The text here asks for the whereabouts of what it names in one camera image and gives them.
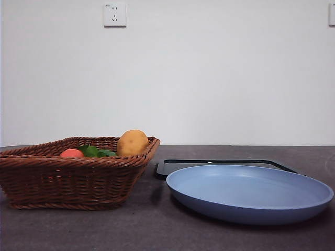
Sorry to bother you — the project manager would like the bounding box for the orange carrot with green leaves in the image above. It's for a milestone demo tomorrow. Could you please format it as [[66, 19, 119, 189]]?
[[60, 145, 99, 158]]

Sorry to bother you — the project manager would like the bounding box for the blue round plate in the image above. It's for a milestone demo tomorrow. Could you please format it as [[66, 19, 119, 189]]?
[[165, 164, 335, 226]]

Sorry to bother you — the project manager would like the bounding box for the yellow-brown potato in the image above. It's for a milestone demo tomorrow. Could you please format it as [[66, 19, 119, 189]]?
[[116, 129, 150, 158]]

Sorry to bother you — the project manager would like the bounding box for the black rectangular tray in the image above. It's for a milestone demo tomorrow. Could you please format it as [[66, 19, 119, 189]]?
[[155, 158, 306, 180]]

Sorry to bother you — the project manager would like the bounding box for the brown wicker basket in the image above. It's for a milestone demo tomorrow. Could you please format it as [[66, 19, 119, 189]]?
[[0, 136, 161, 211]]

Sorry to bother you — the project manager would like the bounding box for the white wall socket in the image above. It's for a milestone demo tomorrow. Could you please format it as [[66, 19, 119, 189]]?
[[103, 3, 127, 29]]

